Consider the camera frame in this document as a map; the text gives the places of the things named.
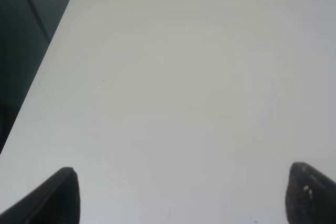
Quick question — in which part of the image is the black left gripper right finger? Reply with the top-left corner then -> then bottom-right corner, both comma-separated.
285,162 -> 335,224

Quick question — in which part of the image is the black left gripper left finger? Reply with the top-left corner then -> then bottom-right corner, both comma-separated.
1,167 -> 80,223

